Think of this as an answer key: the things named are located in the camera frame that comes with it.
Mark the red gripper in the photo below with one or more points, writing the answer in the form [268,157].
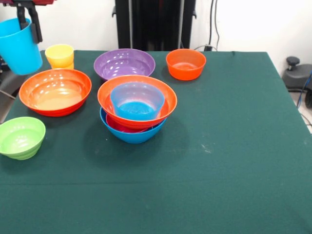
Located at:
[44,2]

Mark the blue cup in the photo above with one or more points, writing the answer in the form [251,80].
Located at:
[22,53]

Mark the large orange bowl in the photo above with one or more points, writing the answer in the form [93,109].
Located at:
[54,92]
[169,102]

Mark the green bowl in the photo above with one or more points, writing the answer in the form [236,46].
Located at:
[20,139]

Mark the small blue bowl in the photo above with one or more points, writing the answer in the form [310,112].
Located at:
[137,107]

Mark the pink bowl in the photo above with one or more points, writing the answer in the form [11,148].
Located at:
[122,128]

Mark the yellow cup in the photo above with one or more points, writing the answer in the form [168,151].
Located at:
[59,54]

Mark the orange cup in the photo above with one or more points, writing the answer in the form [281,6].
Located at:
[64,66]

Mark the purple bowl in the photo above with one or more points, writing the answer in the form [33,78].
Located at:
[124,63]

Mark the large blue bowl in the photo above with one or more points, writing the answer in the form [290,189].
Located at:
[134,137]

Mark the small orange bowl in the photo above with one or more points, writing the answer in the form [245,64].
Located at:
[184,68]

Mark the dark green tablecloth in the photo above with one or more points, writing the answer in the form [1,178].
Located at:
[156,195]

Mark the grey pedestal foot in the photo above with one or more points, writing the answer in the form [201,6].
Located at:
[7,85]
[296,75]

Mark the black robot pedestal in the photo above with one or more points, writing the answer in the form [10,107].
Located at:
[153,24]

